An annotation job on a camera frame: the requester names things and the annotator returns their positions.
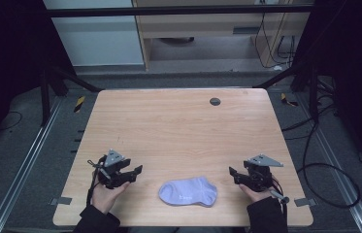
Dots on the dark curtain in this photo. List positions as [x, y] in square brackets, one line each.
[7, 64]
[353, 64]

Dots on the black horizontal frame bar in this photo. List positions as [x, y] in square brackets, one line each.
[175, 11]

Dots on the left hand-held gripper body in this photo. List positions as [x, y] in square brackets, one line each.
[112, 176]

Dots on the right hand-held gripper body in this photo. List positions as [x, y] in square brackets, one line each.
[259, 176]

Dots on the light wooden desk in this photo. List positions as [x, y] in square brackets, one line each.
[201, 26]

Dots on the person's left hand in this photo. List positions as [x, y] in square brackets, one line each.
[105, 197]

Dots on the person's right hand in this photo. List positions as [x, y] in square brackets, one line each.
[256, 194]

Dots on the black metal stand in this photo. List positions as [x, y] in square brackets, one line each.
[312, 93]
[45, 97]

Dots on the aluminium floor rail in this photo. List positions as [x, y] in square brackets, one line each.
[340, 181]
[29, 158]

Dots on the white cabinet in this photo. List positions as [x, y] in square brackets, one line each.
[101, 42]

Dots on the yellow black striped tape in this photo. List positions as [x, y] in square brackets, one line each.
[79, 104]
[286, 99]

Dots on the grey table bracket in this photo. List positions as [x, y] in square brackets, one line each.
[62, 201]
[305, 202]

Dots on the round grey table grommet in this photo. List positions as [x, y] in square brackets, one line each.
[215, 101]

